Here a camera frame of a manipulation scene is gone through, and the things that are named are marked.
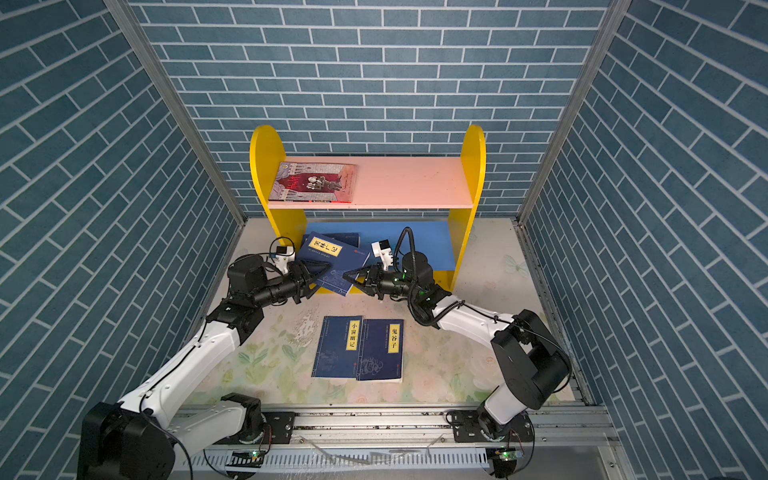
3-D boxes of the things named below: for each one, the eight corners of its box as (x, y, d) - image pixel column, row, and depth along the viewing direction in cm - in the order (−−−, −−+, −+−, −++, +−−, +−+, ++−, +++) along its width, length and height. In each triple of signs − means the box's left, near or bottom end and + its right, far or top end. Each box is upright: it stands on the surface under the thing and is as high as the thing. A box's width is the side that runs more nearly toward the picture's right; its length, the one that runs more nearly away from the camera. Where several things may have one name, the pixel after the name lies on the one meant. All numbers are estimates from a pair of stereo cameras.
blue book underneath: (357, 382, 83) (356, 379, 81) (362, 321, 95) (361, 318, 93) (403, 382, 83) (404, 379, 81) (403, 322, 95) (403, 318, 93)
